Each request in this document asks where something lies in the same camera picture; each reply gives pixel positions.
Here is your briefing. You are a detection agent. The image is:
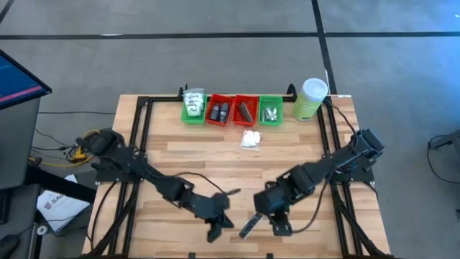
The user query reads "yellow cable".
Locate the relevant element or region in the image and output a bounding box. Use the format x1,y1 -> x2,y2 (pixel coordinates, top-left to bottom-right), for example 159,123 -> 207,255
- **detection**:
28,129 -> 98,168

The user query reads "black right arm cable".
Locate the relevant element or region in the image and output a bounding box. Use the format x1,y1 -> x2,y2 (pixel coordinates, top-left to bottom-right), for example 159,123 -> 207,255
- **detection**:
290,96 -> 360,235

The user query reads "black computer mouse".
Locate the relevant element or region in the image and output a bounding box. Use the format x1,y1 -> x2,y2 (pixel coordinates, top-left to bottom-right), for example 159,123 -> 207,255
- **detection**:
0,233 -> 21,259

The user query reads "red plastic basket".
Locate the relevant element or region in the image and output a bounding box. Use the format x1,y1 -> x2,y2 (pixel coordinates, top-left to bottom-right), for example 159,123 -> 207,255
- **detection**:
206,94 -> 235,127
231,94 -> 259,127

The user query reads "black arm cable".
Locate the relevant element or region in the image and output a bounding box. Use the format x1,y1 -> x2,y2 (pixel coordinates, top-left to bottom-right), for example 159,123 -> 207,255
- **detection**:
174,171 -> 242,197
290,96 -> 360,235

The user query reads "black stand leg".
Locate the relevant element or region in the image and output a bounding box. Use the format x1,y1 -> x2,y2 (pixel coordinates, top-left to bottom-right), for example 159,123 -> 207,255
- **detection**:
426,128 -> 460,151

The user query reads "black floor cable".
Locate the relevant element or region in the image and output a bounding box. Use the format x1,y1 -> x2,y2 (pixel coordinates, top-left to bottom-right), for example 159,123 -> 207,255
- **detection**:
425,133 -> 451,185

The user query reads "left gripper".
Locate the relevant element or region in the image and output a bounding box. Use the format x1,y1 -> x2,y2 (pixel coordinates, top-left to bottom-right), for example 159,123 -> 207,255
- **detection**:
189,192 -> 236,244

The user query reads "blue screen computer monitor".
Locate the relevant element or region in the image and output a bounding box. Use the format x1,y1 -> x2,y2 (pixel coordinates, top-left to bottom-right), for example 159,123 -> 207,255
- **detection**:
0,48 -> 53,111

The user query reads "green plastic basket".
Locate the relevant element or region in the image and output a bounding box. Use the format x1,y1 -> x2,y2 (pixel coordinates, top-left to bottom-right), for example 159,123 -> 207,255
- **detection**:
258,94 -> 285,127
180,92 -> 208,126

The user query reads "black aluminium table frame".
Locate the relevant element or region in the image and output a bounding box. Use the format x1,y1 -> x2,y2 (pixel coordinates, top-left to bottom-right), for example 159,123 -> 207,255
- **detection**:
84,83 -> 395,259

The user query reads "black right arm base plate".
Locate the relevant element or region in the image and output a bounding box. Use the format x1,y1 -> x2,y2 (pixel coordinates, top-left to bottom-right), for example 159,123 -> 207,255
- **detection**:
322,153 -> 375,183

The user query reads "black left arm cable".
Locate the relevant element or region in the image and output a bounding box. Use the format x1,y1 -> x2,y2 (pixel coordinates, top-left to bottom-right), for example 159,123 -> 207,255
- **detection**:
174,171 -> 242,197

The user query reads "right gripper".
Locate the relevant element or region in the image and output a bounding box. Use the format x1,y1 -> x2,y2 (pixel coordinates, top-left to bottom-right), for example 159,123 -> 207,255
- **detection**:
253,191 -> 293,237

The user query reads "black desk bar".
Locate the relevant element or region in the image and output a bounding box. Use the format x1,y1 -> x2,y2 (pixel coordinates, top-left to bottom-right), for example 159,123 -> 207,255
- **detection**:
23,165 -> 98,204

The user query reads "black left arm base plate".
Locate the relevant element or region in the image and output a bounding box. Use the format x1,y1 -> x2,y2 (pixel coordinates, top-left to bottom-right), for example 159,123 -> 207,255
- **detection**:
95,153 -> 148,183

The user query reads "cotton swabs bag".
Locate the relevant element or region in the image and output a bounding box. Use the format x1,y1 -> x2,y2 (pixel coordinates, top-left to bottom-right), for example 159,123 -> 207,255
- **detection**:
183,87 -> 205,105
239,129 -> 262,151
185,100 -> 205,118

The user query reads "green disinfecting wipes canister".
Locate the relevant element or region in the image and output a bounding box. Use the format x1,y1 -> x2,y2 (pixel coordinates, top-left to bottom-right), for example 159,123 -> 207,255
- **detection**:
292,77 -> 329,122

